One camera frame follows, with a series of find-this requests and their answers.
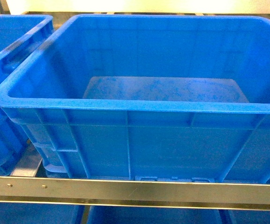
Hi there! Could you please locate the blue crate lower shelf left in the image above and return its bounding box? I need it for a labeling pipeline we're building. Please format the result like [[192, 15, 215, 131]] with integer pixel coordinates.
[[0, 203, 84, 224]]

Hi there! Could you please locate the blue crate lower shelf right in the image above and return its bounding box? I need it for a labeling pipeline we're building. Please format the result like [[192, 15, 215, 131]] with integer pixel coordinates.
[[219, 210, 270, 224]]

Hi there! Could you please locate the blue plastic crate left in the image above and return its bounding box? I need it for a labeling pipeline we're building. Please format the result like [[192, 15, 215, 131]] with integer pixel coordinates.
[[0, 14, 54, 177]]

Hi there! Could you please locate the blue crate lower shelf middle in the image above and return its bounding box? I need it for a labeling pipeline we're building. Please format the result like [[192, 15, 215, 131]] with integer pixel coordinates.
[[87, 206, 222, 224]]

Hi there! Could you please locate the blue crate shelf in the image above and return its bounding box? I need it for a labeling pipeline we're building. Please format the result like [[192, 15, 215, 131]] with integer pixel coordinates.
[[87, 206, 222, 224], [0, 203, 84, 224], [219, 210, 270, 224]]

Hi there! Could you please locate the blue plastic crate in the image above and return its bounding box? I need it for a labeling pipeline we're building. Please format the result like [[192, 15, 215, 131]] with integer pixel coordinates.
[[0, 14, 270, 184], [0, 14, 54, 177]]

